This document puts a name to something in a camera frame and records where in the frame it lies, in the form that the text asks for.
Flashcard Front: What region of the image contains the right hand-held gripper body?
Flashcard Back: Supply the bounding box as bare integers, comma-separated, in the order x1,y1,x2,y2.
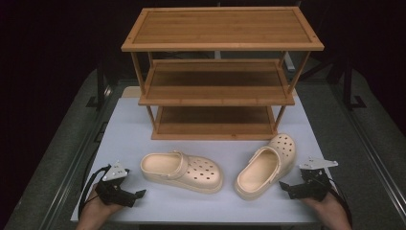
298,156,339,203

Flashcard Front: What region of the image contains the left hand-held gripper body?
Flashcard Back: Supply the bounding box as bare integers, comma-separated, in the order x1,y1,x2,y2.
95,160,132,207

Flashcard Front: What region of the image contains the beige clog shoe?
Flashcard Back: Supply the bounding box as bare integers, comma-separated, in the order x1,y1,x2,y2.
234,132,297,201
139,150,224,195

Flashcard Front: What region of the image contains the wooden three-tier shoe rack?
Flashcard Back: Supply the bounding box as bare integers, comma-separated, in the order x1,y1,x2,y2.
120,6,326,142

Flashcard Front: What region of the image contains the person's left hand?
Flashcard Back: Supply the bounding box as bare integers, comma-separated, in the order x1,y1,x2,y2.
81,186,124,225

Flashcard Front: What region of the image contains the person's right hand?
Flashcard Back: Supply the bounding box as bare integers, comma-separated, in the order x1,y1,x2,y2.
301,191,345,225

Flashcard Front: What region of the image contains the black metal stand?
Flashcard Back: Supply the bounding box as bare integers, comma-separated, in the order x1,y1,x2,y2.
85,60,113,112
342,63,368,112

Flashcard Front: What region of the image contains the white bar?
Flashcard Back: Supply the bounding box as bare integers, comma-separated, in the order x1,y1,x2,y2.
282,52,297,72

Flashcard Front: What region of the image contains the metal floor rail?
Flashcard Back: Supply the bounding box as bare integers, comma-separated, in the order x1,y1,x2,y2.
329,84,406,219
37,85,117,230

